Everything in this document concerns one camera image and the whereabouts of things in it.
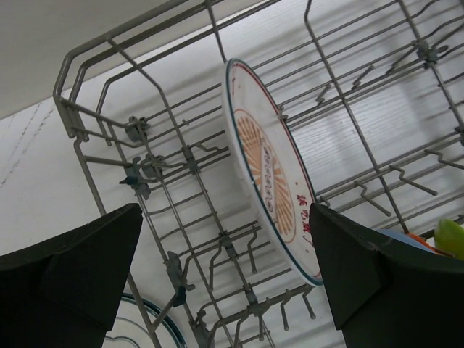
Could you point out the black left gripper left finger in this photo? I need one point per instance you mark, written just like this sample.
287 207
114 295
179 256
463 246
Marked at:
66 291

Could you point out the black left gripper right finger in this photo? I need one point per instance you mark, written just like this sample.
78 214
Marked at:
383 292

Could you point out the light blue plastic plate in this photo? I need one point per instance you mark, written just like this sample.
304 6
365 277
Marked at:
406 239

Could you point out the orange plastic plate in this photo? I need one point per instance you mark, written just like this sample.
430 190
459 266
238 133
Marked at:
422 241

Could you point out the white plate blue rim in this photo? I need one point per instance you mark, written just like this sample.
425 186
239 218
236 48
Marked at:
129 329

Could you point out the lime green plastic plate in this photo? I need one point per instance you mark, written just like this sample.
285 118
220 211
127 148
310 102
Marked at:
448 237

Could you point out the white plate orange sunburst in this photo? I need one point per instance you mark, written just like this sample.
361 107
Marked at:
269 167

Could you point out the grey wire dish rack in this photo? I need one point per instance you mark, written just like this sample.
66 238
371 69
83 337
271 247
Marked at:
371 91

